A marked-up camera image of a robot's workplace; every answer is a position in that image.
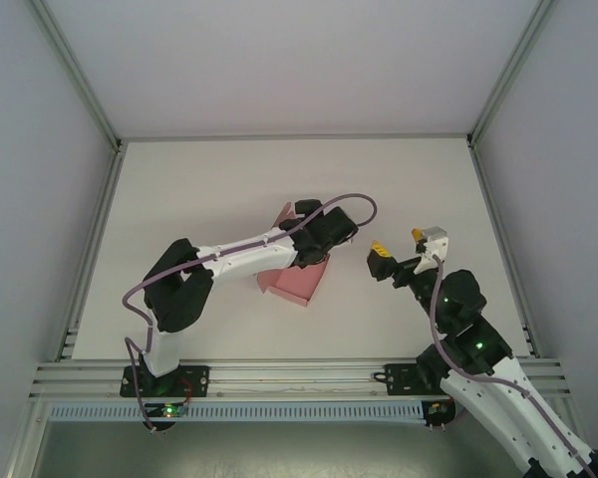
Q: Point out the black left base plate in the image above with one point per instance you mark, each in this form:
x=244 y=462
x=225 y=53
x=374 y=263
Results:
x=199 y=381

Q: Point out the aluminium mounting rail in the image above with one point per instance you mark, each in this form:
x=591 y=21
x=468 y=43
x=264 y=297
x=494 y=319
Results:
x=299 y=376

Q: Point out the aluminium frame post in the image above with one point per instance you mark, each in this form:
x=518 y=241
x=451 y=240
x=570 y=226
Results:
x=513 y=74
x=75 y=74

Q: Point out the small green circuit board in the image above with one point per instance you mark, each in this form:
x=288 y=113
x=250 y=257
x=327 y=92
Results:
x=436 y=409

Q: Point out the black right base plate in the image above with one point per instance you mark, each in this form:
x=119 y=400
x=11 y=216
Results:
x=401 y=381

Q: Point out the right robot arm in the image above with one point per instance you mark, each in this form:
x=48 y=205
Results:
x=508 y=413

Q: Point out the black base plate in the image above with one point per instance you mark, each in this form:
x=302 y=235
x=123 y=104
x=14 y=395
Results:
x=199 y=381
x=401 y=381

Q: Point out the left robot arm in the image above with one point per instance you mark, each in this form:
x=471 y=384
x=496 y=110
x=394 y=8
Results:
x=249 y=259

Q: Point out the circuit board with green light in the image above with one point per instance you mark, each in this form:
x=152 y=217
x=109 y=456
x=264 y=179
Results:
x=169 y=410

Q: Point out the pink paper box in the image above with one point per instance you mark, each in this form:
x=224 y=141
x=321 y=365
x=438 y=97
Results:
x=299 y=286

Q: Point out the aluminium table side rail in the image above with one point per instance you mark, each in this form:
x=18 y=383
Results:
x=97 y=239
x=503 y=239

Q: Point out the aluminium frame crossbar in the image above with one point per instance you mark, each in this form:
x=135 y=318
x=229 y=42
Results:
x=294 y=135

